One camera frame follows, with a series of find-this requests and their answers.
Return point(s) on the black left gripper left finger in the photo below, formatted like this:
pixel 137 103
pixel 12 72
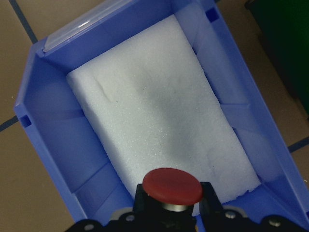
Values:
pixel 141 202

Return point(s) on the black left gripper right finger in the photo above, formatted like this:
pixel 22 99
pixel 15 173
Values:
pixel 209 204

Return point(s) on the red push button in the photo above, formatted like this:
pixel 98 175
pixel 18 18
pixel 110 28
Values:
pixel 175 189

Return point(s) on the far blue storage bin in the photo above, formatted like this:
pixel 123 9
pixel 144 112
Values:
pixel 71 150

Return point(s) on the white foam pad far bin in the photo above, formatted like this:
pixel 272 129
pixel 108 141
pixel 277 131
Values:
pixel 150 104

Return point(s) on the green conveyor belt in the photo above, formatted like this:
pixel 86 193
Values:
pixel 285 26

